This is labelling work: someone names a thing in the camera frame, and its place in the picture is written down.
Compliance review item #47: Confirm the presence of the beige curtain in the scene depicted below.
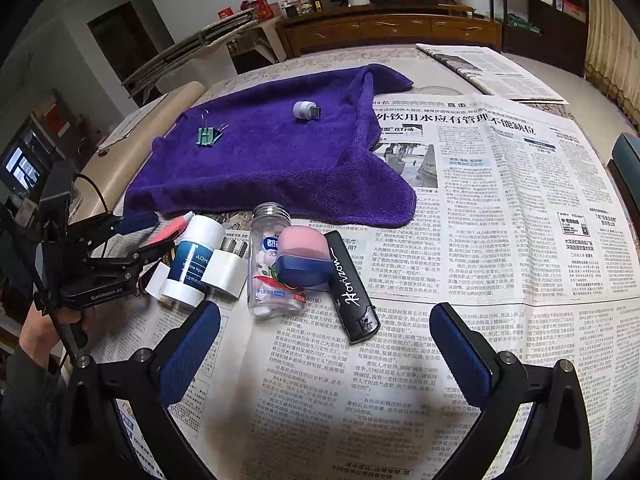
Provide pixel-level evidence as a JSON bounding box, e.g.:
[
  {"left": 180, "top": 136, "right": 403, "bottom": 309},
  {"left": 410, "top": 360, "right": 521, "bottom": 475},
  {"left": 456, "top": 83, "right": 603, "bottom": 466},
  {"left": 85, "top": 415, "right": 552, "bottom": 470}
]
[{"left": 585, "top": 0, "right": 640, "bottom": 130}]

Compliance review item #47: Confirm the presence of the white charger cube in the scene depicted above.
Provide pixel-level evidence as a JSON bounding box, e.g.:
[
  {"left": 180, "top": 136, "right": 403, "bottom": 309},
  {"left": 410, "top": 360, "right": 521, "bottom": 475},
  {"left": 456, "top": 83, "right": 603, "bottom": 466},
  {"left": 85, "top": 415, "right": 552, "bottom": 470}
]
[{"left": 202, "top": 237, "right": 248, "bottom": 299}]

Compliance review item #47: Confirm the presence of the pink white utility knife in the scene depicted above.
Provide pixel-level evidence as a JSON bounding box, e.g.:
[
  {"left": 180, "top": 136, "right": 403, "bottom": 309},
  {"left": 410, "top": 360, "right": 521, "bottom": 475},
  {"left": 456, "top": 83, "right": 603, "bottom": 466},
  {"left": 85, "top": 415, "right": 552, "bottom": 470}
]
[{"left": 148, "top": 211, "right": 194, "bottom": 245}]

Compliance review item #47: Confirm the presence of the paper sheet on bench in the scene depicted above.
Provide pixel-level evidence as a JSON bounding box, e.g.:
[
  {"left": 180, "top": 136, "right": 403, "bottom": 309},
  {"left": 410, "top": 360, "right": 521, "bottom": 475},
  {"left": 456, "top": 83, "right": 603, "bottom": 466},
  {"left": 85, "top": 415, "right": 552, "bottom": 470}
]
[{"left": 98, "top": 94, "right": 167, "bottom": 152}]

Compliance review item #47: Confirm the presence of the green binder clip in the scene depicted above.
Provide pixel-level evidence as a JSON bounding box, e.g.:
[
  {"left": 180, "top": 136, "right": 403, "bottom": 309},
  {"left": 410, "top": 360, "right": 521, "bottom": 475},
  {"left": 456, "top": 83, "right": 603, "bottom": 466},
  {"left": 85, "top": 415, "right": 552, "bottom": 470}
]
[{"left": 196, "top": 110, "right": 229, "bottom": 148}]

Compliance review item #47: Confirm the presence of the large newspaper sheet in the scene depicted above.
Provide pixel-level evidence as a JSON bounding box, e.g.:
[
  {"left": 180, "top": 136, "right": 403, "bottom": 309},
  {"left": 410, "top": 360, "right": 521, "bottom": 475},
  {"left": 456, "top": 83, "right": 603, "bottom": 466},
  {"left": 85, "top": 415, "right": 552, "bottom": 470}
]
[{"left": 169, "top": 96, "right": 639, "bottom": 479}]

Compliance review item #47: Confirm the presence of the beige low bench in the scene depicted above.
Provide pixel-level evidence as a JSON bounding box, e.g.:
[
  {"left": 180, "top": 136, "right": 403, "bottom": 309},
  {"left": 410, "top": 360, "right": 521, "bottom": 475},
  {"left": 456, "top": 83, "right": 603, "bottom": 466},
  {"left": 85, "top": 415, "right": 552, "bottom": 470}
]
[{"left": 81, "top": 81, "right": 205, "bottom": 210}]

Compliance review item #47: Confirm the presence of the dark wooden shelf unit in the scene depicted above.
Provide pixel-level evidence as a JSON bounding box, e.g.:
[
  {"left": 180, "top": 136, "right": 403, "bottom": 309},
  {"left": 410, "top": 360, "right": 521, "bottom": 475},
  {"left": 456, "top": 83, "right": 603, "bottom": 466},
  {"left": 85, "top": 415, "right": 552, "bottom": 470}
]
[{"left": 489, "top": 0, "right": 589, "bottom": 77}]

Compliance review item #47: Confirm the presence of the blue cushioned chair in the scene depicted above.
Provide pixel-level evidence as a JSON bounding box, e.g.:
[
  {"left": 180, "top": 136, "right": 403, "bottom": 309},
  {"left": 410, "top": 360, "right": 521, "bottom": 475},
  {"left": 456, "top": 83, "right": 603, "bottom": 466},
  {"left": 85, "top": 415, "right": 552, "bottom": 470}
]
[{"left": 608, "top": 133, "right": 640, "bottom": 223}]

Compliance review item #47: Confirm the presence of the wooden tv cabinet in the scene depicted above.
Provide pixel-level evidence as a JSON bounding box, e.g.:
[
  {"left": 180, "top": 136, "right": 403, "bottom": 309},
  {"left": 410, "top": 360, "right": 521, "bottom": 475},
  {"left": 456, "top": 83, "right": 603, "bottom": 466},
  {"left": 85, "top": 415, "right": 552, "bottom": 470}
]
[{"left": 277, "top": 0, "right": 502, "bottom": 58}]

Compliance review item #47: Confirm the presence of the folded metal bed frame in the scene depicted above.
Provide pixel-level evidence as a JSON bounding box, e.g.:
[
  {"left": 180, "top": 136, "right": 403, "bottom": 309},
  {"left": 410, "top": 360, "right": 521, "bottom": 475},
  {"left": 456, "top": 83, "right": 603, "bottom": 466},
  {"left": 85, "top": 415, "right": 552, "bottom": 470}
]
[{"left": 122, "top": 9, "right": 258, "bottom": 98}]

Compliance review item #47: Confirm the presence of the small white tape roll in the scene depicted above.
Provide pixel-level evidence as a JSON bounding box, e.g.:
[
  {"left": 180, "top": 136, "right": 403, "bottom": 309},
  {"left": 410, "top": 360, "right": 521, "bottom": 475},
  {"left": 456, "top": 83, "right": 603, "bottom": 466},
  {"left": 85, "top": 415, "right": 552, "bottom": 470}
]
[{"left": 144, "top": 261, "right": 170, "bottom": 300}]

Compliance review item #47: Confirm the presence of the folded newspaper far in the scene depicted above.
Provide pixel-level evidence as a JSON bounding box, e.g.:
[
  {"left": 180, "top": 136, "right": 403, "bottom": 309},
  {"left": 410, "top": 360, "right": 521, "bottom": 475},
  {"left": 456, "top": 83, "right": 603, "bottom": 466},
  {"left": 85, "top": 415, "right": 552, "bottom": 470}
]
[{"left": 416, "top": 44, "right": 568, "bottom": 105}]

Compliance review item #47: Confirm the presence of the pink blue eraser case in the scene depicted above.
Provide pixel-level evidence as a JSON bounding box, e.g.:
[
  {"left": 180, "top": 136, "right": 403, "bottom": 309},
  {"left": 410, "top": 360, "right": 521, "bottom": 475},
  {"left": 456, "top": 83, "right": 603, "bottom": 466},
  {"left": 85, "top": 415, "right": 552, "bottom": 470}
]
[{"left": 274, "top": 226, "right": 334, "bottom": 288}]

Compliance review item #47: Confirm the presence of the clear plastic bottle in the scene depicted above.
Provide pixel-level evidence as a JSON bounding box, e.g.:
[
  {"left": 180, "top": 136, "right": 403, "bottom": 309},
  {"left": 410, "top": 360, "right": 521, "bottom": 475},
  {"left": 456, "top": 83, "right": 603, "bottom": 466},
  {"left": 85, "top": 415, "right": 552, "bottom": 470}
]
[{"left": 247, "top": 202, "right": 306, "bottom": 320}]

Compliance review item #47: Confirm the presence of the purple towel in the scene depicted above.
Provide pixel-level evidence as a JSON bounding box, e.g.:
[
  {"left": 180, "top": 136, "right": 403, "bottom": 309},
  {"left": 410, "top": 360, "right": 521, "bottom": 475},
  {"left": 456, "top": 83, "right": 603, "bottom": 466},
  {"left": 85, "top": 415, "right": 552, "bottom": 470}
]
[{"left": 124, "top": 64, "right": 416, "bottom": 228}]

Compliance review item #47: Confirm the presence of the black Horizon lighter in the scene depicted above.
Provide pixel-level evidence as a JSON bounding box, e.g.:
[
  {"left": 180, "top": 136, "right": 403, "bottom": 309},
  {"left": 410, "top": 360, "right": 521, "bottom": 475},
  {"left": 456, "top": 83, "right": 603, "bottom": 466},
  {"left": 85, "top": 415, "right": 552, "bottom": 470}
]
[{"left": 324, "top": 231, "right": 381, "bottom": 344}]

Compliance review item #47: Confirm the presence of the black cable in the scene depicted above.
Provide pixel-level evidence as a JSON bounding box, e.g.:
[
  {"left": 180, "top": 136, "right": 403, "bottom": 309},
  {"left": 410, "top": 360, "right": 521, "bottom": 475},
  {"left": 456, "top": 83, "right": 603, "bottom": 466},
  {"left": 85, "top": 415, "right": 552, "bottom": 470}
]
[{"left": 71, "top": 171, "right": 112, "bottom": 261}]

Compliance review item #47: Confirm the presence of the white blue cosmetic bottle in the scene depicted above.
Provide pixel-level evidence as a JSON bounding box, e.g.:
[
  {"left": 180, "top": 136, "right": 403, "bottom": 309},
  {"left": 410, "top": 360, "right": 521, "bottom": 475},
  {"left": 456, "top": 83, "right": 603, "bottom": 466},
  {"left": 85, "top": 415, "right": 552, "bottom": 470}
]
[{"left": 160, "top": 214, "right": 226, "bottom": 308}]

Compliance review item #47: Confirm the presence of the left human hand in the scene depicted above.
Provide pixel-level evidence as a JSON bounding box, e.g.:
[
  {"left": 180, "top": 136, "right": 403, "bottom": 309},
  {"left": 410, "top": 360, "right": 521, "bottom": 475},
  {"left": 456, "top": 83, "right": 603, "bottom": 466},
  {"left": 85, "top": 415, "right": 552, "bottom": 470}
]
[{"left": 20, "top": 304, "right": 96, "bottom": 368}]

